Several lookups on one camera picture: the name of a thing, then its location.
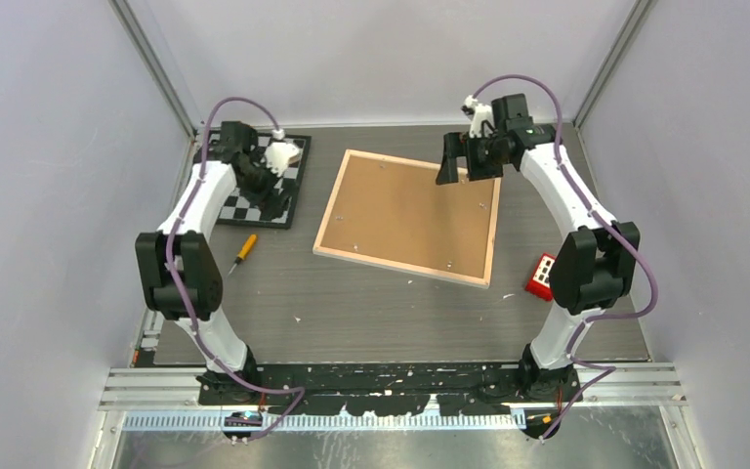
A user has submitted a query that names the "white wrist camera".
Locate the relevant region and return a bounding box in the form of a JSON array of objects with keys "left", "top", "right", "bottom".
[
  {"left": 264, "top": 140, "right": 302, "bottom": 177},
  {"left": 461, "top": 95, "right": 495, "bottom": 138}
]

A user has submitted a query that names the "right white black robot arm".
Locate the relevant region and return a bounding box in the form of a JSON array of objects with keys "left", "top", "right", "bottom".
[{"left": 436, "top": 94, "right": 640, "bottom": 402}]

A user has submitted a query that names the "aluminium rail profile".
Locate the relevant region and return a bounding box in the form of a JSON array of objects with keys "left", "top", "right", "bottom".
[{"left": 100, "top": 362, "right": 687, "bottom": 432}]

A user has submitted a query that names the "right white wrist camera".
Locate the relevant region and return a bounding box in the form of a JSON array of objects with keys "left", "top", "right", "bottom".
[{"left": 461, "top": 95, "right": 495, "bottom": 138}]

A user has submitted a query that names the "white wooden photo frame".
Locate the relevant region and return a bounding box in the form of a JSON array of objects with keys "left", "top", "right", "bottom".
[{"left": 312, "top": 149, "right": 503, "bottom": 290}]

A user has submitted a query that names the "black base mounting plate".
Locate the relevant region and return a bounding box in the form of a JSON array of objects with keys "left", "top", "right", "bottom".
[{"left": 196, "top": 362, "right": 580, "bottom": 416}]

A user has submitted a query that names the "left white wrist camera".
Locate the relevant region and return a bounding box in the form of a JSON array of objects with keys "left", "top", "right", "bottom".
[{"left": 264, "top": 140, "right": 302, "bottom": 177}]

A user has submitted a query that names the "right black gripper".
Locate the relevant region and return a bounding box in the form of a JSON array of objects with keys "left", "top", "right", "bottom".
[{"left": 437, "top": 130, "right": 511, "bottom": 185}]

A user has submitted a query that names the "black white checkerboard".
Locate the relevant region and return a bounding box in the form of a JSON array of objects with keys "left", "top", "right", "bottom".
[{"left": 216, "top": 134, "right": 313, "bottom": 230}]

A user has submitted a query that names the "red bit holder box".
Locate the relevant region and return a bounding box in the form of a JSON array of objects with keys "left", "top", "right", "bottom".
[{"left": 524, "top": 253, "right": 555, "bottom": 302}]

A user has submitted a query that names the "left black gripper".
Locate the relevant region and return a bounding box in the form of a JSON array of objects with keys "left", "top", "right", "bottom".
[{"left": 241, "top": 149, "right": 301, "bottom": 220}]

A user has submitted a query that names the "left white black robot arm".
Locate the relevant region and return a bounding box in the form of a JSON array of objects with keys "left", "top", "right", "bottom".
[{"left": 135, "top": 121, "right": 303, "bottom": 405}]

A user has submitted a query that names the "orange handled screwdriver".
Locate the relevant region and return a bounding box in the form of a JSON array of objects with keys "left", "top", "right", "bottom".
[{"left": 227, "top": 234, "right": 258, "bottom": 277}]

